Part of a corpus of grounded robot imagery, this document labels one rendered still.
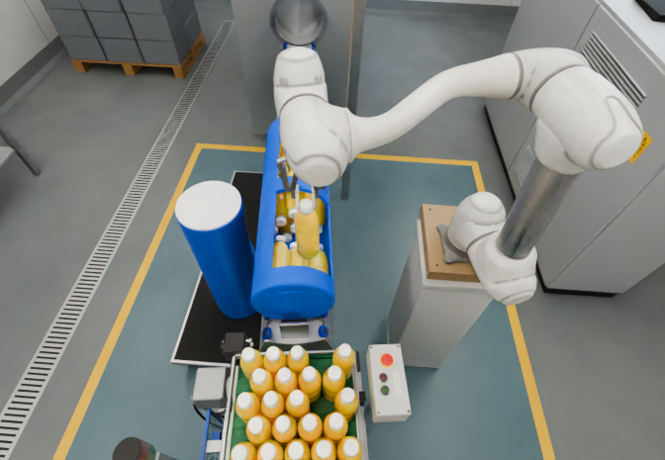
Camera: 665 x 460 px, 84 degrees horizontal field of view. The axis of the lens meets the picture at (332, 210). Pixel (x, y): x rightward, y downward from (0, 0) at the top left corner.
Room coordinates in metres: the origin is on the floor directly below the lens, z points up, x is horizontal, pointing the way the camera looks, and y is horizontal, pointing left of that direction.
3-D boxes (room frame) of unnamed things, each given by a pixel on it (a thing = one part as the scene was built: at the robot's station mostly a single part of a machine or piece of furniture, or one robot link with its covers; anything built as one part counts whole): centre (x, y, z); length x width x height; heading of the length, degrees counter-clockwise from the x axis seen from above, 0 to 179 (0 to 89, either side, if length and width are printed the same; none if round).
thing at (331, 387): (0.33, -0.03, 1.00); 0.07 x 0.07 x 0.19
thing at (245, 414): (0.25, 0.23, 1.00); 0.07 x 0.07 x 0.19
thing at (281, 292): (0.99, 0.15, 1.09); 0.88 x 0.28 x 0.28; 5
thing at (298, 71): (0.66, 0.07, 1.84); 0.13 x 0.11 x 0.16; 13
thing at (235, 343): (0.45, 0.31, 0.95); 0.10 x 0.07 x 0.10; 95
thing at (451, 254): (0.87, -0.52, 1.08); 0.22 x 0.18 x 0.06; 2
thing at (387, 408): (0.33, -0.19, 1.05); 0.20 x 0.10 x 0.10; 5
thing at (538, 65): (0.79, -0.48, 1.82); 0.18 x 0.14 x 0.13; 103
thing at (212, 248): (1.03, 0.54, 0.59); 0.28 x 0.28 x 0.88
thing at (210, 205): (1.03, 0.54, 1.03); 0.28 x 0.28 x 0.01
